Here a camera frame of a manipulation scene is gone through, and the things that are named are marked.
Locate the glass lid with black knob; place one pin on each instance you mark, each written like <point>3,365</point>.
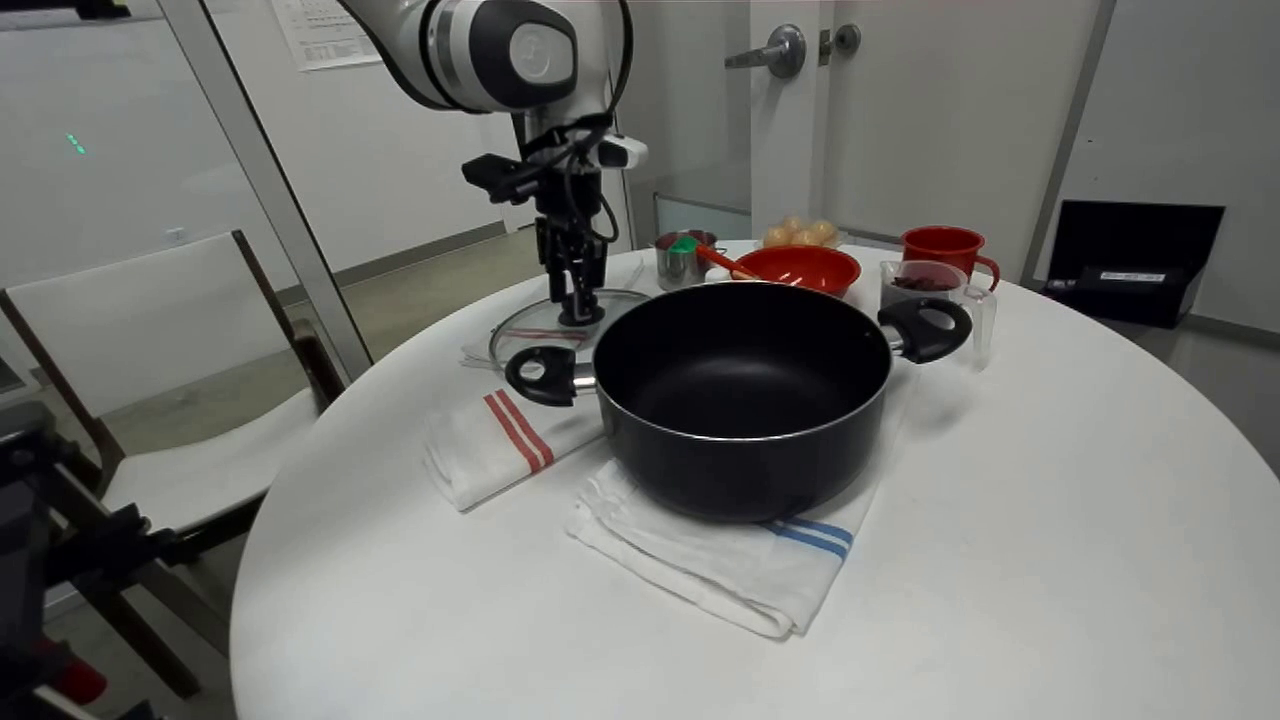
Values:
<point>524,334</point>

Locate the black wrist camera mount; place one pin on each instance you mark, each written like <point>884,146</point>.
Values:
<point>515,168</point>

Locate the grey metal frame post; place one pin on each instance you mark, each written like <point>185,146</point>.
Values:
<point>265,184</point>

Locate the white door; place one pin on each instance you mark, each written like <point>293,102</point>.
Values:
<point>944,123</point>

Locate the white chair with dark frame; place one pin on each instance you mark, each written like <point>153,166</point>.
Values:
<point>163,321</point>

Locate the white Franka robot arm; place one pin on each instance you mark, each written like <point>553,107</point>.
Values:
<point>454,54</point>

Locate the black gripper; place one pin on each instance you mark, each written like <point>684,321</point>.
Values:
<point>573,232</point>

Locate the black open case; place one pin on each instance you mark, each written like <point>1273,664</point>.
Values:
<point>1133,254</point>

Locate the metal cup with green item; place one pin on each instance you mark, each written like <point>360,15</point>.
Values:
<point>681,259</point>

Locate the white paper notice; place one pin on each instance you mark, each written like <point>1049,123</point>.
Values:
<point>320,35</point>

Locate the red bowl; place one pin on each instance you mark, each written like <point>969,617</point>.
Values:
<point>802,267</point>

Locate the black tripod stand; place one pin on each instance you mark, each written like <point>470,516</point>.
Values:
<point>80,545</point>

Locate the glass cup with dark liquid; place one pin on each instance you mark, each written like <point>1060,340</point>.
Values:
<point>921,280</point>

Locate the white towel with blue stripes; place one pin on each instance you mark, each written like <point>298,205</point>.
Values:
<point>720,574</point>

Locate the silver deadbolt lock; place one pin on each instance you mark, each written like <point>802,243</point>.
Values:
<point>841,41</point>

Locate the red mug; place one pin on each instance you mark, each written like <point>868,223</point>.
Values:
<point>942,244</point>

